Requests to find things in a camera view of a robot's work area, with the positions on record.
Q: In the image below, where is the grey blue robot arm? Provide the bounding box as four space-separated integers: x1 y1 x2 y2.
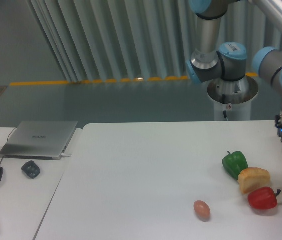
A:
186 0 282 142

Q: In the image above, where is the red bell pepper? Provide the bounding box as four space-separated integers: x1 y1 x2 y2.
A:
247 187 281 211

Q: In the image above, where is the green bell pepper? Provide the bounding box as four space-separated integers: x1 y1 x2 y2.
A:
222 151 249 181

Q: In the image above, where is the bread loaf piece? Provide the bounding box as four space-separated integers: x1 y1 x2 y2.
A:
237 167 271 195

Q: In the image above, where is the brown egg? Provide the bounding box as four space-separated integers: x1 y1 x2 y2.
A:
193 200 211 221

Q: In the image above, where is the white pleated curtain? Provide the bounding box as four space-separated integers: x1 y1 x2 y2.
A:
29 0 282 83

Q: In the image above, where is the dark grey plastic adapter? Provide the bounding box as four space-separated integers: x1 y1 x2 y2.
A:
21 160 41 180

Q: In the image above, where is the silver closed laptop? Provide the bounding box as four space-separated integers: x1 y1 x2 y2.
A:
0 121 78 160

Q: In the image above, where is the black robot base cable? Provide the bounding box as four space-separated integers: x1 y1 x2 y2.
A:
221 94 230 122

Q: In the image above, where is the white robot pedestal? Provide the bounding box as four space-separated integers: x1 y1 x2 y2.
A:
207 76 259 121

